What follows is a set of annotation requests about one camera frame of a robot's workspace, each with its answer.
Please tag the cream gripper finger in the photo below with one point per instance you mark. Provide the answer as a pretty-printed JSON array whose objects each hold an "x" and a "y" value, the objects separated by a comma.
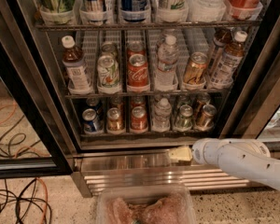
[{"x": 180, "y": 154}]

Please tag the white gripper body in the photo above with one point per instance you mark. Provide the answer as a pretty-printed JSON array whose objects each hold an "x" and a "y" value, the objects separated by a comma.
[{"x": 198, "y": 152}]

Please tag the green soda can front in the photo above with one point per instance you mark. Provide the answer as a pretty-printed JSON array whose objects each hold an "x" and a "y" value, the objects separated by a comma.
[{"x": 183, "y": 119}]

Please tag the green soda can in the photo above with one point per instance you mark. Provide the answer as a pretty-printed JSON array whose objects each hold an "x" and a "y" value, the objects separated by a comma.
[
  {"x": 183, "y": 119},
  {"x": 183, "y": 100}
]

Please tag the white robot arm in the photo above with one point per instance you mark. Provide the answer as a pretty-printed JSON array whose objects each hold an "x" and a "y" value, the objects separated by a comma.
[{"x": 243, "y": 158}]

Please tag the gold can bottom front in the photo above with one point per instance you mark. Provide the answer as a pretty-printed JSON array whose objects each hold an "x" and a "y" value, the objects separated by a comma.
[{"x": 205, "y": 119}]

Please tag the gold can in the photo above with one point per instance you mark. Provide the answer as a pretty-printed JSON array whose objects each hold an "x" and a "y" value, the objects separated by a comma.
[
  {"x": 202, "y": 99},
  {"x": 205, "y": 119}
]

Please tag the small water bottle bottom shelf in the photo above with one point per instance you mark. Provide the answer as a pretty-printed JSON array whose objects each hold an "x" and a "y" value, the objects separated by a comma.
[{"x": 161, "y": 116}]

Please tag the red can bottom front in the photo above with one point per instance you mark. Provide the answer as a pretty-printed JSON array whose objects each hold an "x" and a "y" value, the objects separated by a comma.
[{"x": 139, "y": 120}]

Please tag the gold can bottom rear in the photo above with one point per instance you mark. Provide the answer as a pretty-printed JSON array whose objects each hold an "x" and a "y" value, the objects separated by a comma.
[{"x": 202, "y": 99}]

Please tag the green soda can rear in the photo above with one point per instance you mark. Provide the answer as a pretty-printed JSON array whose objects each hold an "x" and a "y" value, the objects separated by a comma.
[{"x": 183, "y": 100}]

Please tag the glass fridge door right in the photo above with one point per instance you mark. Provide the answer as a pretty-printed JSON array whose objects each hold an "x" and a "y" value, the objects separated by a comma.
[{"x": 255, "y": 94}]

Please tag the glass fridge door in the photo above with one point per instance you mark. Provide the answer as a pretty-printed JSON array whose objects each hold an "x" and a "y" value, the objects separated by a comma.
[
  {"x": 255, "y": 94},
  {"x": 34, "y": 126}
]

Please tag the red can bottom rear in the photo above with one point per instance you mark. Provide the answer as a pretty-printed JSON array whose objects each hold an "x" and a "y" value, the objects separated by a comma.
[{"x": 138, "y": 101}]

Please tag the orange can bottom front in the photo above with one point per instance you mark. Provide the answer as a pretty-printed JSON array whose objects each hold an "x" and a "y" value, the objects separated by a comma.
[{"x": 115, "y": 123}]

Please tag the orange can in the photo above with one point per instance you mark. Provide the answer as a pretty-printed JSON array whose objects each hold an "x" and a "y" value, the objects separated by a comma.
[
  {"x": 115, "y": 123},
  {"x": 117, "y": 102}
]

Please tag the water bottle middle shelf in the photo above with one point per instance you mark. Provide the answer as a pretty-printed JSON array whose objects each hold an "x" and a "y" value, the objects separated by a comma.
[{"x": 167, "y": 58}]

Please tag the steel fridge base grille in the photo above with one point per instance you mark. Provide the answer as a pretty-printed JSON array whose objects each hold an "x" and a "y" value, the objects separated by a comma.
[{"x": 94, "y": 172}]

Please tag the orange can bottom rear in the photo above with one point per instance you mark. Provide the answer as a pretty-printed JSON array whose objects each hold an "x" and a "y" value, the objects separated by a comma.
[{"x": 117, "y": 102}]

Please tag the gold can middle shelf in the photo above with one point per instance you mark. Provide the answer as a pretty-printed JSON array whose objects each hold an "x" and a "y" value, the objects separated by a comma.
[{"x": 193, "y": 78}]

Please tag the red cola can front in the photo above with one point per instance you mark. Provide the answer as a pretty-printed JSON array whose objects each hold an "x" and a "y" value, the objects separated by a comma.
[{"x": 137, "y": 73}]

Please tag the red cola can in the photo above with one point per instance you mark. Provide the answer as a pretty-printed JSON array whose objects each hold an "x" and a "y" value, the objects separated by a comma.
[
  {"x": 135, "y": 47},
  {"x": 137, "y": 73}
]

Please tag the blue can bottom front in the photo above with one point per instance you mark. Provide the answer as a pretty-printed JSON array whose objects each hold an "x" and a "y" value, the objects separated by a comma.
[{"x": 91, "y": 121}]

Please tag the blue can bottom rear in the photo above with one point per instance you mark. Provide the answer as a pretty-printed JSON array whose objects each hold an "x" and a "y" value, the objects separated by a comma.
[{"x": 95, "y": 104}]

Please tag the white floral can front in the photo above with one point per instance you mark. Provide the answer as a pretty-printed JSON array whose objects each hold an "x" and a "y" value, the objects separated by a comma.
[{"x": 108, "y": 74}]

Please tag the red cola can rear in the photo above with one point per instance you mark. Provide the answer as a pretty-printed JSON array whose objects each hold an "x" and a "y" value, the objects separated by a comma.
[{"x": 135, "y": 47}]

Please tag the white floral can rear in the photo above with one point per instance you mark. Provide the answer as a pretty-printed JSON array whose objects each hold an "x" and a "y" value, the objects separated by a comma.
[{"x": 109, "y": 48}]

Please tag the water bottle top shelf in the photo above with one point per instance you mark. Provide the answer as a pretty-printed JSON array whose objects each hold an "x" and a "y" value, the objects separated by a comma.
[{"x": 206, "y": 10}]

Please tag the glass fridge door left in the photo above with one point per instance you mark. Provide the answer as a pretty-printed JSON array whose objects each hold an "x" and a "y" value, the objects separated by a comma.
[{"x": 34, "y": 126}]

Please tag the white floral can top shelf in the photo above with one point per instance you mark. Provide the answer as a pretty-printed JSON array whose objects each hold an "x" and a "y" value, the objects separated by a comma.
[{"x": 172, "y": 10}]

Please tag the dark blue can top shelf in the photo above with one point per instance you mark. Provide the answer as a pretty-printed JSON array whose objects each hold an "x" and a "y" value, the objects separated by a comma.
[{"x": 134, "y": 10}]

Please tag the red can top shelf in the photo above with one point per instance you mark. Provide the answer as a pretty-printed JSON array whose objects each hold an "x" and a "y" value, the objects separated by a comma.
[{"x": 242, "y": 10}]

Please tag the tea bottle middle right front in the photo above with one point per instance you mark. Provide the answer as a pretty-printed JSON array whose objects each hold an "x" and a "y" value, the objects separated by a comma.
[{"x": 233, "y": 53}]

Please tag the tea bottle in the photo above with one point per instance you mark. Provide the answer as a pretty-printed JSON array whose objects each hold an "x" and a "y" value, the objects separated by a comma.
[
  {"x": 233, "y": 53},
  {"x": 76, "y": 66},
  {"x": 220, "y": 39}
]

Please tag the clear plastic food container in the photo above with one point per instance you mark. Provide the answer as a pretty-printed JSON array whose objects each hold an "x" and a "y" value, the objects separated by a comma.
[{"x": 161, "y": 204}]

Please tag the tea bottle middle right rear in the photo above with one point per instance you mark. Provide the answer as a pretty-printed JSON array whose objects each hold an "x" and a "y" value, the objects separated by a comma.
[{"x": 220, "y": 39}]

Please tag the tea bottle middle left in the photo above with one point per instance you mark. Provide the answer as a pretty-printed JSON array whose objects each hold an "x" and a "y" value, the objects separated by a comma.
[{"x": 76, "y": 66}]

